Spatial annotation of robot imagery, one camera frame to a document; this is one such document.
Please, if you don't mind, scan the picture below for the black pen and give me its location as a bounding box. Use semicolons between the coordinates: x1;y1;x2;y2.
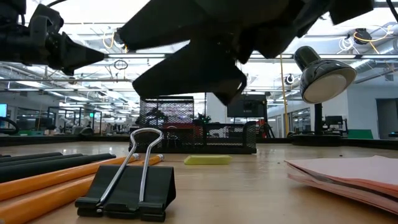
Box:
0;151;64;163
0;152;117;184
0;153;85;171

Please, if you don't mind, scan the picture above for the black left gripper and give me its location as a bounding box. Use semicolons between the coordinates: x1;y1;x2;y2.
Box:
0;3;106;77

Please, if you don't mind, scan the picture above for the orange pencil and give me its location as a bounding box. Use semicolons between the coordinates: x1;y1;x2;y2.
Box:
0;154;165;224
0;153;141;202

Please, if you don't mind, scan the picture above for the yellow-green eraser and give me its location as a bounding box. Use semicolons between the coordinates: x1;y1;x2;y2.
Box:
183;154;233;166

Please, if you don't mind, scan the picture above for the black monitor on stand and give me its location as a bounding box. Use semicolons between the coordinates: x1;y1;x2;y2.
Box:
226;94;268;119

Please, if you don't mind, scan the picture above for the black mesh desk organizer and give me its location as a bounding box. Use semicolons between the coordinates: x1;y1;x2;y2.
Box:
129;95;258;155

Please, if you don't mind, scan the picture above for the green board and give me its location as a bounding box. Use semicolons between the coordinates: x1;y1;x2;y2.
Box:
347;129;374;140

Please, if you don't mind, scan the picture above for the black binder clip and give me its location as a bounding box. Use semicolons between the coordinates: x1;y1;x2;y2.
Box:
74;127;177;223

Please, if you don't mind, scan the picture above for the pink sticky note pad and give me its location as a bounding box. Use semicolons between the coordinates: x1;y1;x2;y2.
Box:
284;154;398;215

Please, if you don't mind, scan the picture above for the black ceiling cable reel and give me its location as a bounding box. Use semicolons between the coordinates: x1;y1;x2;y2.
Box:
353;27;373;45

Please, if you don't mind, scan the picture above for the small black monitor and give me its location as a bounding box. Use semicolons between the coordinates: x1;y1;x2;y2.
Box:
325;115;345;127

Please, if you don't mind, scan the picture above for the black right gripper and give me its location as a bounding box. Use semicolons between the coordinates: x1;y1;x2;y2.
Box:
133;0;330;106

